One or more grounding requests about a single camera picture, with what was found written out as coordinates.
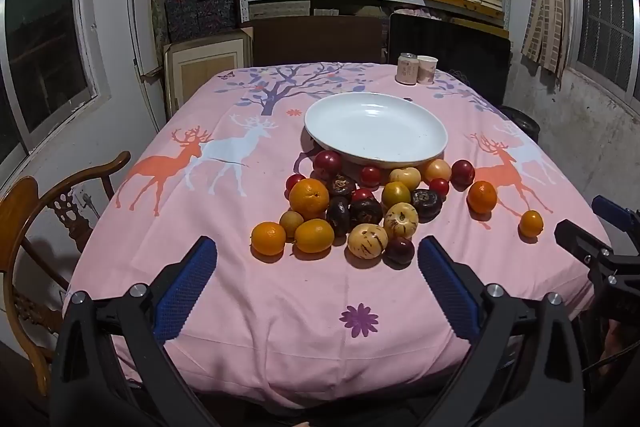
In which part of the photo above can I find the striped yellow pepino melon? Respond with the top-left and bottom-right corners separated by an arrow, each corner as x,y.
383,202 -> 420,239

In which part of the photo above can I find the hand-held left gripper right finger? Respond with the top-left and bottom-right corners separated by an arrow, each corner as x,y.
417,235 -> 586,427

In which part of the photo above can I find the dark red plum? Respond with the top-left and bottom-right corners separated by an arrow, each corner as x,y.
385,237 -> 416,265
313,150 -> 344,178
451,159 -> 476,186

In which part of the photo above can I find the pink printed tablecloth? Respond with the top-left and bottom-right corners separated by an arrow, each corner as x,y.
62,62 -> 616,410

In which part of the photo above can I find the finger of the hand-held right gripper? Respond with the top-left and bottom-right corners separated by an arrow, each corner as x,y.
591,195 -> 640,233
555,219 -> 616,264

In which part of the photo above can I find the black chair back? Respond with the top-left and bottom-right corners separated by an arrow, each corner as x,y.
387,12 -> 512,106

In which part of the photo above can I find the wooden armchair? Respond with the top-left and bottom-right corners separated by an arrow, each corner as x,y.
0,151 -> 132,400

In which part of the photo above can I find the pale orange fruit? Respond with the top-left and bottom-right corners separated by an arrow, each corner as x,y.
423,158 -> 452,182

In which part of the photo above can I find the yellow tomato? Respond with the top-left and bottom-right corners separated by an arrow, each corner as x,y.
381,181 -> 412,208

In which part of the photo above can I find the yellow potato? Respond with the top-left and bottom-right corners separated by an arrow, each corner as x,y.
347,223 -> 389,259

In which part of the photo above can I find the pale yellow fruit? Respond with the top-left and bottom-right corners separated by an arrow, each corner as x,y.
389,167 -> 422,189

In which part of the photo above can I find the blue patterned box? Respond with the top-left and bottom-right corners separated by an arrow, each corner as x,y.
165,0 -> 237,42

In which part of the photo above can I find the barred window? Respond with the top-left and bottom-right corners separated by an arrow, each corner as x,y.
562,0 -> 640,100

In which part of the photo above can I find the large orange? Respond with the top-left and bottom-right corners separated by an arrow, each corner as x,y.
288,177 -> 331,220

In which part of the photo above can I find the small tan fruit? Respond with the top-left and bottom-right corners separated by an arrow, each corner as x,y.
279,210 -> 305,240

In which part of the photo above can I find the pink drink can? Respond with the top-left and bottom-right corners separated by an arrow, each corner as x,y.
395,53 -> 420,85

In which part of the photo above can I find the dark brown water chestnut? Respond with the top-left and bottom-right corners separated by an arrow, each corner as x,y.
411,189 -> 444,222
348,198 -> 384,228
326,173 -> 358,196
326,197 -> 352,238

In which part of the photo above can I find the grey marbled board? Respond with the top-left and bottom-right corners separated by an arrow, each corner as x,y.
149,0 -> 170,45

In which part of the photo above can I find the paper cup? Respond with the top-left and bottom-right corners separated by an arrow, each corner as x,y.
417,55 -> 439,86

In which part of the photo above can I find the black bin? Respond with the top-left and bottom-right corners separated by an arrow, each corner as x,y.
500,105 -> 541,144

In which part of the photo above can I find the wooden picture frame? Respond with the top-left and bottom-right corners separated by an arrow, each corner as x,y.
164,29 -> 254,118

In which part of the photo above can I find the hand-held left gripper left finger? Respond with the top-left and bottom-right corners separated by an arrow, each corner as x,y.
50,235 -> 221,427

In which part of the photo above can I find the small orange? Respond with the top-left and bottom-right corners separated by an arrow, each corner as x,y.
518,210 -> 544,238

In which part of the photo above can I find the white round plate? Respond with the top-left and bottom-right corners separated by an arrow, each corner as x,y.
304,92 -> 448,166

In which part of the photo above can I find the white leaning strip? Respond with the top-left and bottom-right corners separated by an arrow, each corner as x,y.
126,0 -> 162,132

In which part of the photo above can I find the white framed window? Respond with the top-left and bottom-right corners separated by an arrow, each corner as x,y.
0,0 -> 113,178

